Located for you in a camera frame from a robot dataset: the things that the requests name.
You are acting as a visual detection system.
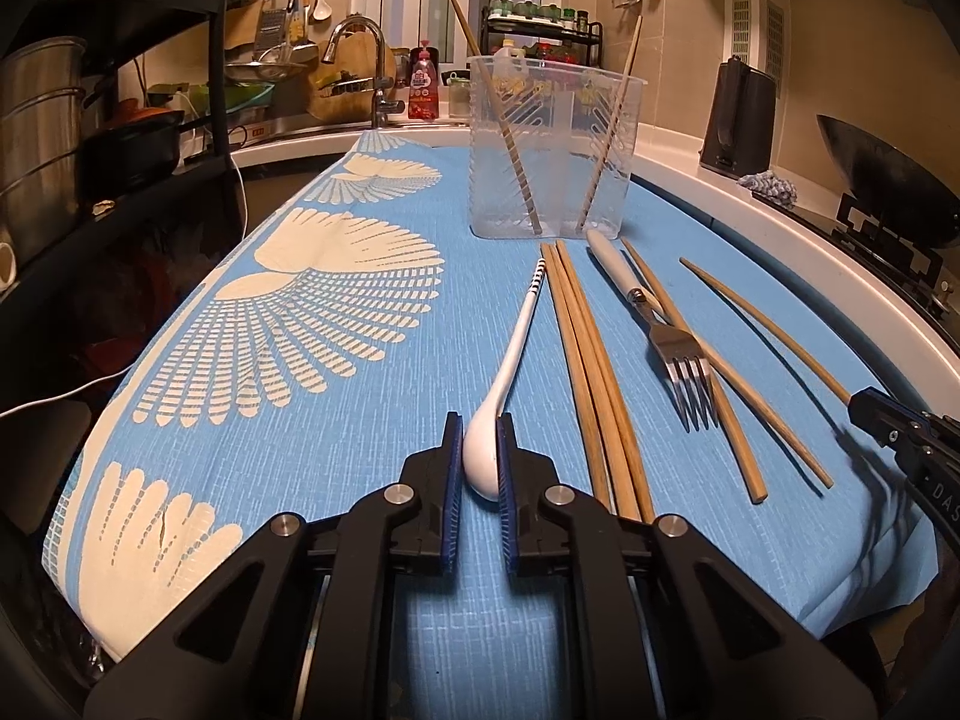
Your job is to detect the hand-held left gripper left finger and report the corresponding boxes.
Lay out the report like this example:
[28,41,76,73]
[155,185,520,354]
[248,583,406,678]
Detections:
[82,411,466,720]

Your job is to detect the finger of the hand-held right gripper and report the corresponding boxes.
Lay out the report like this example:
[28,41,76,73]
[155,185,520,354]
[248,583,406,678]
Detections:
[849,387,960,467]

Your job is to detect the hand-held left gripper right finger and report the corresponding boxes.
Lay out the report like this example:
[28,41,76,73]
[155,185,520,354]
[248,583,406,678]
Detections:
[497,412,878,720]

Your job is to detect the white ceramic spoon striped handle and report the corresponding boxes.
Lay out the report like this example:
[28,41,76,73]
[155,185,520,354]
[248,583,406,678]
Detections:
[463,258,548,502]

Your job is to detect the wooden chopstick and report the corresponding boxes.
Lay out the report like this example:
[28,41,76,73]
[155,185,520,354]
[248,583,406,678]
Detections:
[621,238,768,504]
[448,0,543,236]
[626,240,835,490]
[578,13,645,233]
[547,242,635,518]
[555,240,657,524]
[540,242,612,511]
[679,258,854,403]

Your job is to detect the steel fork white handle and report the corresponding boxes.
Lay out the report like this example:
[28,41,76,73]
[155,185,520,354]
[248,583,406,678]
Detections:
[585,227,713,434]

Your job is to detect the clear plastic utensil container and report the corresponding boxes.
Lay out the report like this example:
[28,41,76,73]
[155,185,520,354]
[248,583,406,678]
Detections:
[466,54,647,241]

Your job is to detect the blue cloth white fan print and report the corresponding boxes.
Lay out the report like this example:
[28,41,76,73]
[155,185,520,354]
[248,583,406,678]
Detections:
[45,131,938,653]

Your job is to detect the black gas stove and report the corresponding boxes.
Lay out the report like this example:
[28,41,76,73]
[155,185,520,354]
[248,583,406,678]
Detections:
[752,191,960,350]

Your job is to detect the black wok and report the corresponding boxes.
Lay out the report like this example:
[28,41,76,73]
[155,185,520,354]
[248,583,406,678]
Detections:
[816,114,960,250]

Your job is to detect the knitted dishcloth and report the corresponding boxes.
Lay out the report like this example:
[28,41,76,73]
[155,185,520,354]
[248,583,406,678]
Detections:
[737,170,800,209]

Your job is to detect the black electric kettle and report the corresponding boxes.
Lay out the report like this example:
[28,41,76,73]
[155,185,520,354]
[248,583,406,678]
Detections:
[700,56,779,179]

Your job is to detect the small green-lidded jar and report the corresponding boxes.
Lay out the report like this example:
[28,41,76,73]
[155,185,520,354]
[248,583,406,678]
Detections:
[445,69,473,119]

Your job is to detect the red dish soap bottle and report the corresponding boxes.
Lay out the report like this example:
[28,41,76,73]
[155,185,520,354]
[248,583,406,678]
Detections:
[407,41,441,121]

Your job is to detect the chrome kitchen faucet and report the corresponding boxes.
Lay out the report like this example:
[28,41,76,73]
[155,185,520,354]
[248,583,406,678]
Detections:
[322,15,400,130]

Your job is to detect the yellow oil jug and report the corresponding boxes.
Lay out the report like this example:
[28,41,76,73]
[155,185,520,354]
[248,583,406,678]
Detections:
[491,45,527,91]

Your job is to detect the wooden cutting board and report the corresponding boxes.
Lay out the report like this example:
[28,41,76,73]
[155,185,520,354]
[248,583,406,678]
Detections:
[306,28,377,122]

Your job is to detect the green plastic basin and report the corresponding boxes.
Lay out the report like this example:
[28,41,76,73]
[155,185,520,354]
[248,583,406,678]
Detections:
[148,81,275,115]

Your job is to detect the steel bowl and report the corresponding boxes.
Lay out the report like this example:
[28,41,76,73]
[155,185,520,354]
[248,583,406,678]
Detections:
[223,45,320,85]

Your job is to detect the black spice rack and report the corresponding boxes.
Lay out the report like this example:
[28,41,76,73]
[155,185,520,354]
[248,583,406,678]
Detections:
[480,11,605,70]

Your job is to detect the row of green-lidded spice jars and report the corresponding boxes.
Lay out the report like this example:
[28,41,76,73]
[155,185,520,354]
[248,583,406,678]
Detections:
[486,0,591,25]

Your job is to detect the metal grater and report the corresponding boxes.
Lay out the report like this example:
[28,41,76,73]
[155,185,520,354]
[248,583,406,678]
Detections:
[253,0,292,66]

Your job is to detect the steel stockpot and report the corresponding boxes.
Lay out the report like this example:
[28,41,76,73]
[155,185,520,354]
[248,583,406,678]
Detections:
[0,37,89,265]

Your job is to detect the black metal shelf rack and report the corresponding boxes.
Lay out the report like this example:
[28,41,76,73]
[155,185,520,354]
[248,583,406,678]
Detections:
[0,0,329,466]

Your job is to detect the wide wall vent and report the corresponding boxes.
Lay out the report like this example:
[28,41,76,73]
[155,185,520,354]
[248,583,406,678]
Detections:
[765,0,785,98]

